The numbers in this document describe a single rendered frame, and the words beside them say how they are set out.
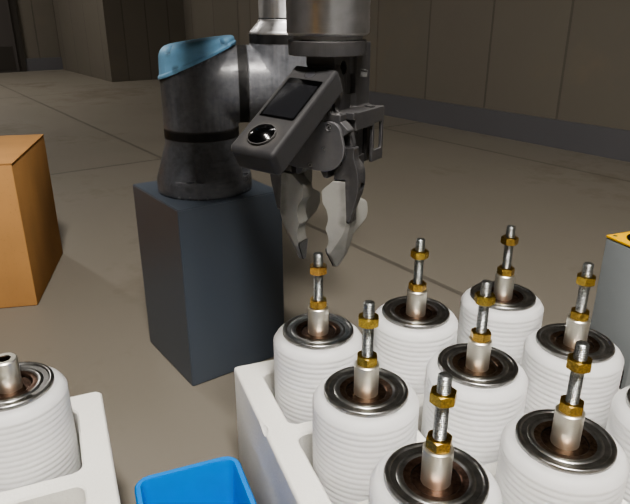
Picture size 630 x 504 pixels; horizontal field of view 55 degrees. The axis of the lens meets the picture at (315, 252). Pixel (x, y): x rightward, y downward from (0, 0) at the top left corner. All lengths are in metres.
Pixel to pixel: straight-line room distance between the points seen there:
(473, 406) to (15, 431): 0.40
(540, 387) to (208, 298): 0.53
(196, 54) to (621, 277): 0.63
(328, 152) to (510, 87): 2.55
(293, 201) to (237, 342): 0.48
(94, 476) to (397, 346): 0.32
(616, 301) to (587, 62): 2.11
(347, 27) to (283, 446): 0.39
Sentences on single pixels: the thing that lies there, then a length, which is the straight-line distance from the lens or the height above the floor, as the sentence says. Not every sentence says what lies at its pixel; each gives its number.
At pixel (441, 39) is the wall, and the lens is 3.36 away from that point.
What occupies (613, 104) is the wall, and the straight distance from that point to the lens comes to 2.82.
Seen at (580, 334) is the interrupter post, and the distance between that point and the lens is 0.67.
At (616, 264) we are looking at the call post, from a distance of 0.82.
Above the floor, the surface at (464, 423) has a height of 0.22.
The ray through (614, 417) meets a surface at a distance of 0.61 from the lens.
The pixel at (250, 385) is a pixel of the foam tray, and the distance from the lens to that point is 0.70.
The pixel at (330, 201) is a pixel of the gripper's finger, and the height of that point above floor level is 0.40.
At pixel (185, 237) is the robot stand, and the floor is 0.26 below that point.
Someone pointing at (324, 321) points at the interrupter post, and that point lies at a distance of 0.64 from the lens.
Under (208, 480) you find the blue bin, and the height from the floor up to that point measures 0.10.
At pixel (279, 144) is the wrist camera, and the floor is 0.47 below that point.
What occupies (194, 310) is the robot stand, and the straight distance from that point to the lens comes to 0.97.
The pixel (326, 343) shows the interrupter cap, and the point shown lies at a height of 0.25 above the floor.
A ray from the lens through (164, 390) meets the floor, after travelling 1.04.
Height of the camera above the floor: 0.57
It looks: 22 degrees down
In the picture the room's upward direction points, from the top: straight up
